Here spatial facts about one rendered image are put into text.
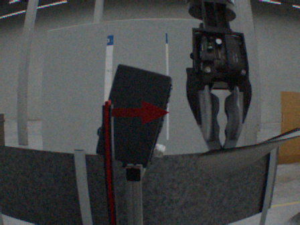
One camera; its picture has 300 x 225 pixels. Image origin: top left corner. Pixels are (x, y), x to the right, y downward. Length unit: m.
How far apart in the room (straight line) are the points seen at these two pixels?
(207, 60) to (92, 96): 6.20
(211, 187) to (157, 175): 0.27
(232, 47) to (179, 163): 1.72
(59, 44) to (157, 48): 1.29
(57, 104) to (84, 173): 4.77
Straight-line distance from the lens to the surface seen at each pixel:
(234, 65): 0.67
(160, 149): 1.24
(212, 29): 0.68
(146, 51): 6.70
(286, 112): 8.59
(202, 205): 2.46
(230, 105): 0.71
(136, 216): 1.17
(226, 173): 0.76
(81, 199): 2.31
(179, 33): 6.64
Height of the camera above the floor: 1.20
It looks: 2 degrees down
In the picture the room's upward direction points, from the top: straight up
